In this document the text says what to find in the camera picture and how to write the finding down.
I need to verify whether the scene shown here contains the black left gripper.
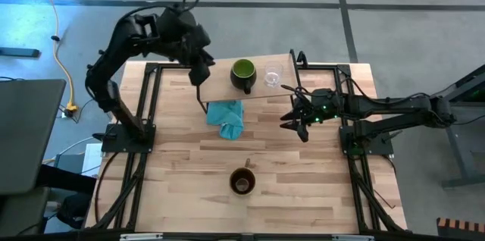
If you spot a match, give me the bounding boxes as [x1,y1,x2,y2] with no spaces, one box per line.
[156,7,216,86]

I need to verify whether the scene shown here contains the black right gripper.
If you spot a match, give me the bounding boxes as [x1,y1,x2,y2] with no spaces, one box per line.
[280,88,343,143]

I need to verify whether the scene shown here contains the black mug with green inside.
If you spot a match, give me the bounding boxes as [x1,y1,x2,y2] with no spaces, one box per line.
[230,58,258,95]

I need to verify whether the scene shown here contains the clear glass cup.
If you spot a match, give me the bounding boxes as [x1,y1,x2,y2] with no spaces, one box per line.
[264,61,284,89]

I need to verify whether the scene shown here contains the blue-green glazed brown mug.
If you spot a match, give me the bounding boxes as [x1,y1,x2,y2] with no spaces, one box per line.
[228,158,257,197]

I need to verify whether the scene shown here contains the wooden shelf with black legs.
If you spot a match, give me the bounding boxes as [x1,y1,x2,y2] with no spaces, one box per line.
[196,49,304,115]

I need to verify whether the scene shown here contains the teal cloth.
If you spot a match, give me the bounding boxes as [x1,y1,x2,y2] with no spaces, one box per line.
[206,99,246,141]

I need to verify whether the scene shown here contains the white box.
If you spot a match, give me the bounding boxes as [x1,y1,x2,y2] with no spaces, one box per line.
[82,142,104,176]

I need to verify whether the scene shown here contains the grey metal table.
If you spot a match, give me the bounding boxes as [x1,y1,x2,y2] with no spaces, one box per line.
[441,64,485,189]

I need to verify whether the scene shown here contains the black seat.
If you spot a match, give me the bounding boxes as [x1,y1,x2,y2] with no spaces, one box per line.
[36,164,98,196]

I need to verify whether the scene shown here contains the black floor bar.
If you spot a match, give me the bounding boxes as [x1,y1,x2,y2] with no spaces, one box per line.
[0,46,41,58]

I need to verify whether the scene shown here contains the grey desk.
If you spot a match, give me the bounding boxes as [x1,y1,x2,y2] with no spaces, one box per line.
[0,78,67,196]

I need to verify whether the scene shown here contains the orange black striped box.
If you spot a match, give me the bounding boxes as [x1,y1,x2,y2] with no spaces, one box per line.
[436,217,485,239]

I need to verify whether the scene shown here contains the black metal table frame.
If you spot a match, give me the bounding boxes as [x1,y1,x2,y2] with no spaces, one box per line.
[90,61,408,234]

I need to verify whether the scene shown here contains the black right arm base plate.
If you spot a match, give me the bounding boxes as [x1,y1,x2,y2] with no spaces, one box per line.
[339,125,395,155]

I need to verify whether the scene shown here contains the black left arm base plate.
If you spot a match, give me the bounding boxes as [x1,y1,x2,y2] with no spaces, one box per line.
[101,123,156,154]

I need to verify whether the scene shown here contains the white table bracket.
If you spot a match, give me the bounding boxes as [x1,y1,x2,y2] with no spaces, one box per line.
[120,233,164,241]
[332,234,374,241]

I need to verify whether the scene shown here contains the yellow cable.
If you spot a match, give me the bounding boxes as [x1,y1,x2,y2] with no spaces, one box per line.
[28,0,79,114]

